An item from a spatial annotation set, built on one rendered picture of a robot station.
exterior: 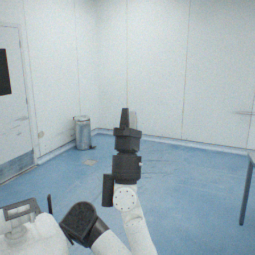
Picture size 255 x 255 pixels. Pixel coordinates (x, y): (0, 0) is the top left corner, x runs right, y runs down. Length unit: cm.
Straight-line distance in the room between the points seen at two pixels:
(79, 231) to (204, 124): 405
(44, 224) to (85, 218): 13
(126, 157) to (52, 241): 33
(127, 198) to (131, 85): 434
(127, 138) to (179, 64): 397
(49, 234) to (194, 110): 409
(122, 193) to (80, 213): 23
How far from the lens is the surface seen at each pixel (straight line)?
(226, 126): 466
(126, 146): 68
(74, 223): 85
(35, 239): 81
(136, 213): 77
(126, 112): 71
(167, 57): 466
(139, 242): 74
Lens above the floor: 173
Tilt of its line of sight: 17 degrees down
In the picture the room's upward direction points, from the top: straight up
